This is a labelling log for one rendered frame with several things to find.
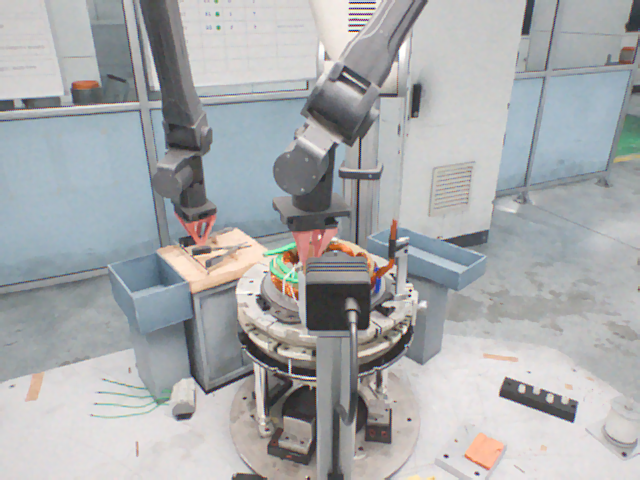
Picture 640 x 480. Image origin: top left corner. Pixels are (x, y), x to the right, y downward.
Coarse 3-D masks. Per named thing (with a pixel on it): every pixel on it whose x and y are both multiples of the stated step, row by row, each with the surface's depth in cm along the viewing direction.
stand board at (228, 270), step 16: (208, 240) 117; (224, 240) 117; (240, 240) 117; (176, 256) 110; (208, 256) 110; (240, 256) 110; (256, 256) 110; (192, 272) 103; (224, 272) 103; (240, 272) 105; (192, 288) 100; (208, 288) 102
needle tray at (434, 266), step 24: (384, 240) 123; (432, 240) 118; (408, 264) 112; (432, 264) 107; (456, 264) 115; (480, 264) 108; (432, 288) 112; (456, 288) 105; (432, 312) 116; (432, 336) 120
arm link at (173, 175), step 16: (208, 128) 98; (176, 144) 102; (208, 144) 100; (160, 160) 95; (176, 160) 96; (160, 176) 95; (176, 176) 95; (192, 176) 100; (160, 192) 97; (176, 192) 96
